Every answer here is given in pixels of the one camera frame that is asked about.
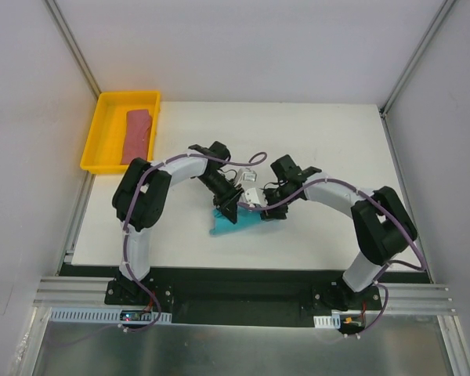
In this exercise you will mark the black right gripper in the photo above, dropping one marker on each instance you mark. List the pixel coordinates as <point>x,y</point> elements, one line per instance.
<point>272,204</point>

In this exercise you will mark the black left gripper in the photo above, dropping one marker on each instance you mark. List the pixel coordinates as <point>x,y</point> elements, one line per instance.
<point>228,200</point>

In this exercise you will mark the cyan t shirt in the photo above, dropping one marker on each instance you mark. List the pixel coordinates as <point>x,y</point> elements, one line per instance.
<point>245,219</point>

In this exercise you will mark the yellow plastic bin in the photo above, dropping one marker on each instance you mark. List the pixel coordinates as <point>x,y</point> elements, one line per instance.
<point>105,141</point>

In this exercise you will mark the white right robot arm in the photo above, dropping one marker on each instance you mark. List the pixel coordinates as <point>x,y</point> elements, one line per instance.
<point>382,225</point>

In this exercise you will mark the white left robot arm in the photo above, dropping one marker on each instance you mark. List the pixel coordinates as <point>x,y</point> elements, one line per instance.
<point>141,195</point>

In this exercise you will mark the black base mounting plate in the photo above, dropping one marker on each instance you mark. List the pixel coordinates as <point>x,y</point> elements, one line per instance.
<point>241,297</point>

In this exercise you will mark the red folded t shirt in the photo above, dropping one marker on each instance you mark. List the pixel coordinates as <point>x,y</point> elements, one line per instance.
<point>137,135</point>

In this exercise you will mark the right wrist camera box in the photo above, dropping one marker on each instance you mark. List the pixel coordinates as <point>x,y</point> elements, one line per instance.
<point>254,197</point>

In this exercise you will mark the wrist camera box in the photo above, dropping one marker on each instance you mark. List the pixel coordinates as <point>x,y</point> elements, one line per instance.
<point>254,197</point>
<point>245,175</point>

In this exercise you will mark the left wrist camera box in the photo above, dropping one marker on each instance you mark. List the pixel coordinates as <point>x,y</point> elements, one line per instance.
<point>245,175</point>

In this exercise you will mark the right white cable duct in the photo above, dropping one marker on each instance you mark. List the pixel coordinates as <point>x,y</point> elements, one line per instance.
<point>327,322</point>

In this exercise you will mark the aluminium front rail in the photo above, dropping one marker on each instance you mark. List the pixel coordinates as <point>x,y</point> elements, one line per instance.
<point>404,299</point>

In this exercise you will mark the left grey cable duct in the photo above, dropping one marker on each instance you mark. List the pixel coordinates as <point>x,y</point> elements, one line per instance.
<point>107,316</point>

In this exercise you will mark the right aluminium corner post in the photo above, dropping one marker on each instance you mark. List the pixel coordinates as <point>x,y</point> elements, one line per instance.
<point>437,21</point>

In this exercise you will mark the aluminium corner post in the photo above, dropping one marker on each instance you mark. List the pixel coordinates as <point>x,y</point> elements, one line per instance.
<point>72,45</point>
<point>437,21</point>

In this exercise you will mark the left aluminium corner post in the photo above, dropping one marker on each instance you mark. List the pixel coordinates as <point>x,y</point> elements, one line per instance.
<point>72,45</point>

